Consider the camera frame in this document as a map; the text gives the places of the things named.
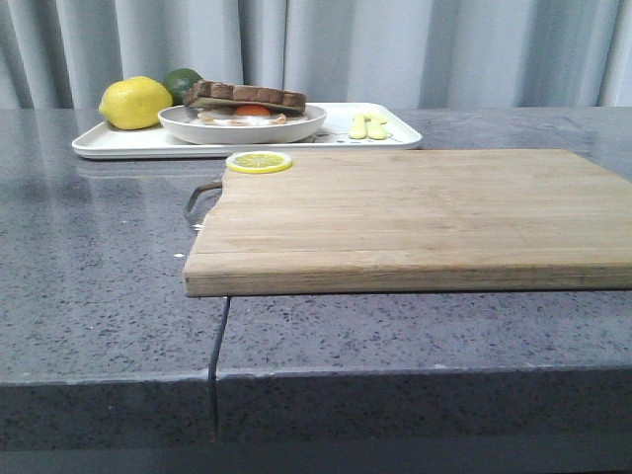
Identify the white round plate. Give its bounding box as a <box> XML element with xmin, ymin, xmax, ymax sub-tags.
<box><xmin>158</xmin><ymin>105</ymin><xmax>327</xmax><ymax>145</ymax></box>

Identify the bread slice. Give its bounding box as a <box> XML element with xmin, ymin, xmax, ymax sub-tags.
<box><xmin>185</xmin><ymin>106</ymin><xmax>310</xmax><ymax>127</ymax></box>
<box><xmin>182</xmin><ymin>80</ymin><xmax>306</xmax><ymax>114</ymax></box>

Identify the white rectangular tray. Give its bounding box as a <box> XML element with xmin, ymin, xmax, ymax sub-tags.
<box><xmin>72</xmin><ymin>103</ymin><xmax>422</xmax><ymax>160</ymax></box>

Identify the lemon slice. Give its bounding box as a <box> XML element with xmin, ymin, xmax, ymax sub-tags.
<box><xmin>226</xmin><ymin>151</ymin><xmax>293</xmax><ymax>174</ymax></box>

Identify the yellow plastic fork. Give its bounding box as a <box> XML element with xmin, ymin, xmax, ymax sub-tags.
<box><xmin>364</xmin><ymin>112</ymin><xmax>388</xmax><ymax>140</ymax></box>

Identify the fried egg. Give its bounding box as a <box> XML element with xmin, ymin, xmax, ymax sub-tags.
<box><xmin>197</xmin><ymin>103</ymin><xmax>288</xmax><ymax>127</ymax></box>

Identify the green lime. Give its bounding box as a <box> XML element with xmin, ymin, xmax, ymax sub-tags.
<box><xmin>162</xmin><ymin>68</ymin><xmax>202</xmax><ymax>106</ymax></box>

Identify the wooden cutting board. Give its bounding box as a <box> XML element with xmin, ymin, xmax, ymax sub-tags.
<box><xmin>184</xmin><ymin>149</ymin><xmax>631</xmax><ymax>297</ymax></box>

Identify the front yellow lemon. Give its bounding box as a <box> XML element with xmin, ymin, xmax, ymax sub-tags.
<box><xmin>99</xmin><ymin>76</ymin><xmax>173</xmax><ymax>130</ymax></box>

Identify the grey curtain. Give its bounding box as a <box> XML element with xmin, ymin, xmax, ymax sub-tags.
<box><xmin>1</xmin><ymin>1</ymin><xmax>631</xmax><ymax>109</ymax></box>

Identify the metal cutting board handle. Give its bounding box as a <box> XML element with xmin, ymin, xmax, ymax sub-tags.
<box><xmin>184</xmin><ymin>181</ymin><xmax>223</xmax><ymax>225</ymax></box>

